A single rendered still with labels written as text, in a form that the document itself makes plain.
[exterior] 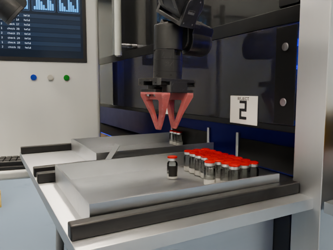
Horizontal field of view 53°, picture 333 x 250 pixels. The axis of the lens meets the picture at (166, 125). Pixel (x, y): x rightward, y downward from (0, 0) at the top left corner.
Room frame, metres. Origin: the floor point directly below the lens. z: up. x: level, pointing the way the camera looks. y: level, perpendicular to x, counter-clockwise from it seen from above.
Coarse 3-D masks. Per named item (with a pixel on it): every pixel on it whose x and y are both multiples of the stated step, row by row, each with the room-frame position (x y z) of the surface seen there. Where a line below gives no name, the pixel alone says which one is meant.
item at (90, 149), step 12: (168, 132) 1.15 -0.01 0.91; (72, 144) 0.98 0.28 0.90; (84, 144) 1.01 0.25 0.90; (96, 144) 1.03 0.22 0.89; (108, 144) 1.05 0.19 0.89; (120, 144) 1.07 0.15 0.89; (132, 144) 1.09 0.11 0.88; (144, 144) 1.09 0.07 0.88; (156, 144) 1.09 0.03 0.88; (168, 144) 1.09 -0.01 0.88; (192, 144) 0.90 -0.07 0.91; (204, 144) 0.91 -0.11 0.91; (84, 156) 0.86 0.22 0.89; (96, 156) 0.77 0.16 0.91; (120, 156) 0.80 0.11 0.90
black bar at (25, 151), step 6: (48, 144) 0.98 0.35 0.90; (54, 144) 0.98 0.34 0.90; (60, 144) 0.98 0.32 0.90; (66, 144) 0.99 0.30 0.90; (24, 150) 0.94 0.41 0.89; (30, 150) 0.94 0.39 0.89; (36, 150) 0.95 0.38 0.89; (42, 150) 0.96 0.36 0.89; (48, 150) 0.97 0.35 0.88; (54, 150) 0.97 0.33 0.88; (60, 150) 0.98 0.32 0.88
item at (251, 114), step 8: (232, 96) 0.74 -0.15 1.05; (240, 96) 0.71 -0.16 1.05; (248, 96) 0.69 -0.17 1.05; (256, 96) 0.67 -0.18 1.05; (232, 104) 0.74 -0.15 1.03; (240, 104) 0.71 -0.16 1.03; (248, 104) 0.69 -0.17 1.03; (256, 104) 0.67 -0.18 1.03; (232, 112) 0.74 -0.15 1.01; (248, 112) 0.69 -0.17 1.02; (256, 112) 0.67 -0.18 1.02; (232, 120) 0.74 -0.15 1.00; (240, 120) 0.71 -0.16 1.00; (248, 120) 0.69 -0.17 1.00; (256, 120) 0.67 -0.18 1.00
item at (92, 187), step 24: (72, 168) 0.66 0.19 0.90; (96, 168) 0.68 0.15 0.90; (120, 168) 0.71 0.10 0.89; (144, 168) 0.73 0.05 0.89; (72, 192) 0.51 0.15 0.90; (96, 192) 0.57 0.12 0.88; (120, 192) 0.57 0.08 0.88; (144, 192) 0.57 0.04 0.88; (168, 192) 0.47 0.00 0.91; (192, 192) 0.49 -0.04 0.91; (216, 192) 0.51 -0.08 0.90
